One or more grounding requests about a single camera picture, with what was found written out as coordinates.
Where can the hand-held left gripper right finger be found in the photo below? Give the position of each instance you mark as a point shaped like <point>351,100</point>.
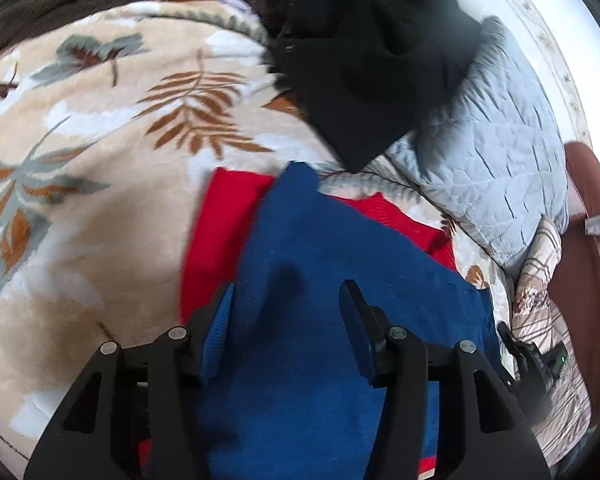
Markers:
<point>360,340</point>

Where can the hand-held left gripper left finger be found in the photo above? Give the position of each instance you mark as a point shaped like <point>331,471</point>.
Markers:
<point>220,330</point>

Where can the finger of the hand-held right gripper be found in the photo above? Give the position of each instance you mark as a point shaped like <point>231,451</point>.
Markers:
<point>510,340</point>

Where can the red and blue knit sweater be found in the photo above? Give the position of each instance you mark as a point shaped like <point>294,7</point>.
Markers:
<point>300,240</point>

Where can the beige patterned pillow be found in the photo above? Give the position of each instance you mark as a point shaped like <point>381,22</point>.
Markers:
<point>540,280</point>

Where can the beige leaf print blanket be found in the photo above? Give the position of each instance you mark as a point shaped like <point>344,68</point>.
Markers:
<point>105,260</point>

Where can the grey quilted pillow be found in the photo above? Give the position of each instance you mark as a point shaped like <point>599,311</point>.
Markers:
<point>495,160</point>

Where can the black garment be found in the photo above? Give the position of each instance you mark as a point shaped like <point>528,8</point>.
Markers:
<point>370,60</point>

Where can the white ornate headboard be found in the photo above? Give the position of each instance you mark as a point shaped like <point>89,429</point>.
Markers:
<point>530,5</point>

